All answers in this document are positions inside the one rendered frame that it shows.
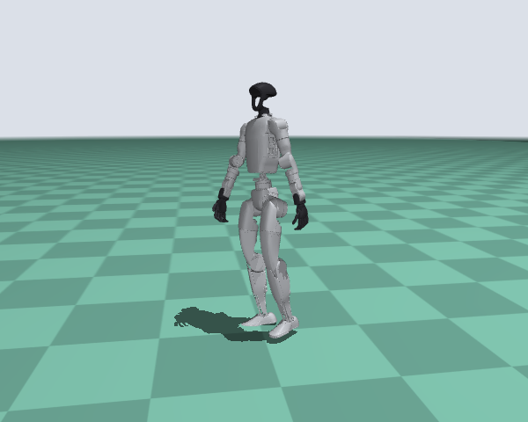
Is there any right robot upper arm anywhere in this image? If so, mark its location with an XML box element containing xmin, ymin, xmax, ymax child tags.
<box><xmin>229</xmin><ymin>123</ymin><xmax>247</xmax><ymax>168</ymax></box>

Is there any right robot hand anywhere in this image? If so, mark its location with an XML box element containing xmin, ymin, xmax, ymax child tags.
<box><xmin>212</xmin><ymin>188</ymin><xmax>230</xmax><ymax>222</ymax></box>

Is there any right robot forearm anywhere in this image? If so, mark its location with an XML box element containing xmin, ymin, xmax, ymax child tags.
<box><xmin>219</xmin><ymin>164</ymin><xmax>239</xmax><ymax>198</ymax></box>

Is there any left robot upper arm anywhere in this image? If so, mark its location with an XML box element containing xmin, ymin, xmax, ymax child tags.
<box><xmin>268</xmin><ymin>119</ymin><xmax>292</xmax><ymax>169</ymax></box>

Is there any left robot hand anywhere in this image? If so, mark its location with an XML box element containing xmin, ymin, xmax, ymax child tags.
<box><xmin>292</xmin><ymin>193</ymin><xmax>309</xmax><ymax>230</ymax></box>

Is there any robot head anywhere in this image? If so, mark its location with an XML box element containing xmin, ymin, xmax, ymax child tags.
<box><xmin>249</xmin><ymin>83</ymin><xmax>276</xmax><ymax>119</ymax></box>

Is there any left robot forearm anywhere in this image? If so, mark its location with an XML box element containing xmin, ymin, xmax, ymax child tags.
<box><xmin>285</xmin><ymin>154</ymin><xmax>305</xmax><ymax>201</ymax></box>

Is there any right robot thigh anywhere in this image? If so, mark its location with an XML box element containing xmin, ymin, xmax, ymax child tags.
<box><xmin>238</xmin><ymin>198</ymin><xmax>266</xmax><ymax>272</ymax></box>

